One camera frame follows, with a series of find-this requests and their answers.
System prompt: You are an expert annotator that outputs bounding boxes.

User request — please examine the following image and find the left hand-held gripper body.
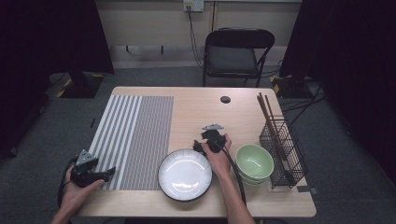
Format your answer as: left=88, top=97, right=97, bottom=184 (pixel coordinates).
left=70, top=148, right=106, bottom=189

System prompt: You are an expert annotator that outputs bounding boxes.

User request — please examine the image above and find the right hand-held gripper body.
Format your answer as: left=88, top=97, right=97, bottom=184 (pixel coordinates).
left=201, top=123, right=227, bottom=153

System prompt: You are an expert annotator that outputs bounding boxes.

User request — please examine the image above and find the white plate black rim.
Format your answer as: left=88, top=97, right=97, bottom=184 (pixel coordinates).
left=157, top=148, right=214, bottom=203

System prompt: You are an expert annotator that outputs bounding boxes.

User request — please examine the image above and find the black wire rack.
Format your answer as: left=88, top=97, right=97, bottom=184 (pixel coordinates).
left=259, top=115, right=309, bottom=190

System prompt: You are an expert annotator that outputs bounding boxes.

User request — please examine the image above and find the person's right hand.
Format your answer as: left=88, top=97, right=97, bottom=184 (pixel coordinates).
left=201, top=133, right=233, bottom=178

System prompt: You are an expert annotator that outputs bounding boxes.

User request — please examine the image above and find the person's left hand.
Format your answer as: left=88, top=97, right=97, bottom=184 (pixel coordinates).
left=60, top=166, right=106, bottom=216

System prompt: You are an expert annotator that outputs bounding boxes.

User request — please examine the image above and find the grey striped placemat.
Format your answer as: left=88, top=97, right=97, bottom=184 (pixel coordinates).
left=88, top=94, right=175, bottom=191

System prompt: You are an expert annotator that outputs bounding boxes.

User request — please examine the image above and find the brown wooden chopstick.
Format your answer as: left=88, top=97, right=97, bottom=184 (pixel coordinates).
left=257, top=92, right=288, bottom=161
left=264, top=94, right=277, bottom=121

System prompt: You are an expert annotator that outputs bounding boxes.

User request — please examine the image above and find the black folding chair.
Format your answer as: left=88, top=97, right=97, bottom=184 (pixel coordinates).
left=202, top=27, right=276, bottom=89

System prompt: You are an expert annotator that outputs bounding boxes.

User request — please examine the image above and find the black stand base striped tape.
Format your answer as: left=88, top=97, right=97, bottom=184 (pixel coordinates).
left=55, top=72, right=106, bottom=100
left=270, top=74, right=316, bottom=100

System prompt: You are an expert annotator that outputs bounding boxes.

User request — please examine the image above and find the grey tape piece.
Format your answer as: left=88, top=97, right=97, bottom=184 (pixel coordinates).
left=296, top=186, right=319, bottom=195

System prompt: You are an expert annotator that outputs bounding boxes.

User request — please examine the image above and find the dark curtain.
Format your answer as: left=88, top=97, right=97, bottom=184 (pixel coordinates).
left=0, top=0, right=115, bottom=160
left=278, top=0, right=396, bottom=185

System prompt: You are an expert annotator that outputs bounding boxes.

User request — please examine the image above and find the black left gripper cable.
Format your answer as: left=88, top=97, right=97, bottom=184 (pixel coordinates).
left=57, top=156, right=78, bottom=208

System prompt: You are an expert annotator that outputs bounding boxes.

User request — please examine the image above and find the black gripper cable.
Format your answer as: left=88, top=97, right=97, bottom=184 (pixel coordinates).
left=57, top=156, right=78, bottom=208
left=206, top=138, right=248, bottom=207

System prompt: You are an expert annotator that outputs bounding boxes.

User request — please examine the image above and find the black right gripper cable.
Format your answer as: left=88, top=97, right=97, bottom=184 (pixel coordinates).
left=206, top=138, right=248, bottom=207

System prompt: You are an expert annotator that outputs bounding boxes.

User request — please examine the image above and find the black floor cable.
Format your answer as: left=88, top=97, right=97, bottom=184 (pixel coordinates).
left=281, top=90, right=326, bottom=129

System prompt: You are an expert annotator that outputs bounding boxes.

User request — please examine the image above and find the black wall socket cable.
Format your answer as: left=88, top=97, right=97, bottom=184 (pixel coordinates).
left=186, top=6, right=205, bottom=69

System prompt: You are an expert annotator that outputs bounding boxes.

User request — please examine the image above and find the white wall socket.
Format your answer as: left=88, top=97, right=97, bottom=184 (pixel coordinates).
left=182, top=0, right=205, bottom=13

